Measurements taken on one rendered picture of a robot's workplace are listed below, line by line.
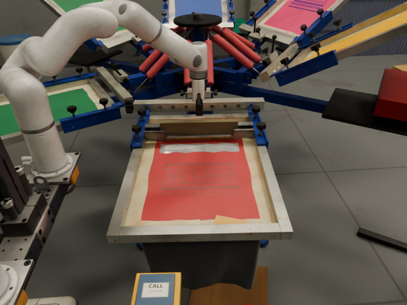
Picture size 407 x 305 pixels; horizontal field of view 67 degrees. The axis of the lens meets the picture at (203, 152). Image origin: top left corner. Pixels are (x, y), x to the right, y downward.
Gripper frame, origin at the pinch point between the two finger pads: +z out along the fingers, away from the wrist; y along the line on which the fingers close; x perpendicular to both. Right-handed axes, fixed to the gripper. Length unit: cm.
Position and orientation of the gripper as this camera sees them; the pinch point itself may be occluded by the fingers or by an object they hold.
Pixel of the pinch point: (199, 109)
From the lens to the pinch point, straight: 138.5
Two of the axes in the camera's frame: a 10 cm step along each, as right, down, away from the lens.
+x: 10.0, -0.2, -0.1
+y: 0.0, 5.7, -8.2
